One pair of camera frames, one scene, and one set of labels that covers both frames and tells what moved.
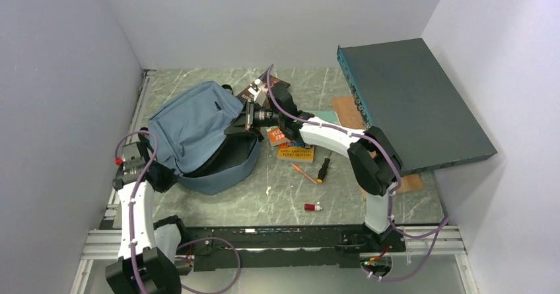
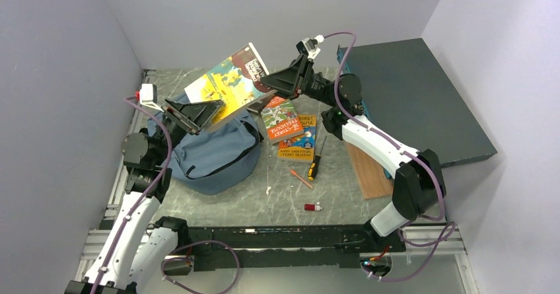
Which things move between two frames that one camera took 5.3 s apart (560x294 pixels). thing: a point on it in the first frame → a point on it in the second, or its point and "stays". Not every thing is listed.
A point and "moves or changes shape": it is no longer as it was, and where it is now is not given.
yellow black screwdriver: x=323 y=171 → x=314 y=166
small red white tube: x=312 y=207 stays
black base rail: x=241 y=247 stays
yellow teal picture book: x=329 y=116 moves or changes shape
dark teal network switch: x=405 y=93 stays
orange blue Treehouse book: x=296 y=151 stays
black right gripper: x=245 y=121 → x=289 y=82
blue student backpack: x=188 y=135 stays
